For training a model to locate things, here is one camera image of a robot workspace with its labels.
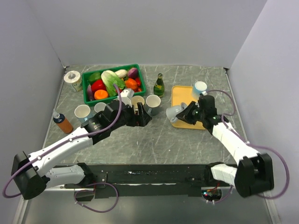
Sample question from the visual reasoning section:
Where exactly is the orange pumpkin toy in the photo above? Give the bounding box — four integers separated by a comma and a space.
125, 78, 138, 91

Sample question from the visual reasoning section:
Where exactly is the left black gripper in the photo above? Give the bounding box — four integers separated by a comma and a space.
110, 102, 152, 131

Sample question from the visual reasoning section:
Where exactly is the red bell pepper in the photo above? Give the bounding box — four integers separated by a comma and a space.
91, 79, 106, 92

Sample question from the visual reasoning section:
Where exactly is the yellow tray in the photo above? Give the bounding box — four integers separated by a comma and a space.
171, 85, 205, 130

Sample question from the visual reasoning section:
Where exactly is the purple eggplant toy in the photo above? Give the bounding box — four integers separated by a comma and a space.
86, 85, 94, 101

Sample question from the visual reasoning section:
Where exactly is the white green paper cup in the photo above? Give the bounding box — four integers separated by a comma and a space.
64, 70, 83, 92

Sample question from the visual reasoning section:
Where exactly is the green plastic crate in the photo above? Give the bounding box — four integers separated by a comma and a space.
82, 64, 146, 107

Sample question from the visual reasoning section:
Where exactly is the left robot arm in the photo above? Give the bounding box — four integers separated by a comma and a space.
11, 100, 152, 200

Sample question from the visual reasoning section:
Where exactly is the grey printed mug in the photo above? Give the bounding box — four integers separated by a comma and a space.
94, 102, 106, 113

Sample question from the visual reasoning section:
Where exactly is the red chili toy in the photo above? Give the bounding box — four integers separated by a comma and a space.
135, 77, 142, 92

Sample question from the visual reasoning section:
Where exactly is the light blue mug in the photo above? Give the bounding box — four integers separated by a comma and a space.
192, 81, 207, 99

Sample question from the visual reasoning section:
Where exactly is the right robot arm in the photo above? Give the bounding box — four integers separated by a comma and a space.
176, 95, 274, 198

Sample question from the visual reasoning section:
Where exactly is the dark grey blue mug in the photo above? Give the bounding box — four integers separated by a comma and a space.
145, 95, 161, 116

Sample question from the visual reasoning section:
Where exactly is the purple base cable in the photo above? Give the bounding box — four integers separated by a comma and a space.
73, 181, 119, 213

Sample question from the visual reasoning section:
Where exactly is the green napa cabbage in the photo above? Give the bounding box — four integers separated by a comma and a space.
101, 70, 126, 97

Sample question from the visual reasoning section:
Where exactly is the cream ribbed mug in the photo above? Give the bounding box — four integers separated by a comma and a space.
131, 96, 145, 110

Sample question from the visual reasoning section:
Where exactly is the green bell pepper toy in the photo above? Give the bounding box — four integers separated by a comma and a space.
88, 72, 101, 84

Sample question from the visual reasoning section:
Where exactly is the purple onion toy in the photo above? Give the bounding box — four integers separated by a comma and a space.
128, 68, 139, 79

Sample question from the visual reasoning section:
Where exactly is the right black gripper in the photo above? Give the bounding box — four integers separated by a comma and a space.
176, 101, 206, 125

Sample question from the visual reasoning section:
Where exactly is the orange spray bottle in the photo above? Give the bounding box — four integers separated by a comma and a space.
52, 109, 73, 134

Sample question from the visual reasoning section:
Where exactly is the green glass bottle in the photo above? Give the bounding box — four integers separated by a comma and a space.
153, 73, 164, 98

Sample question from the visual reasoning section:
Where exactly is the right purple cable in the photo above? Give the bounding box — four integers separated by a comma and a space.
204, 89, 290, 199

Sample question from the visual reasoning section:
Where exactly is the green mug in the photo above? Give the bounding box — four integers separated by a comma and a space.
74, 105, 93, 124

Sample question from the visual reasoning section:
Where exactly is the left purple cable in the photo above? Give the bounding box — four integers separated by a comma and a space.
2, 84, 122, 199

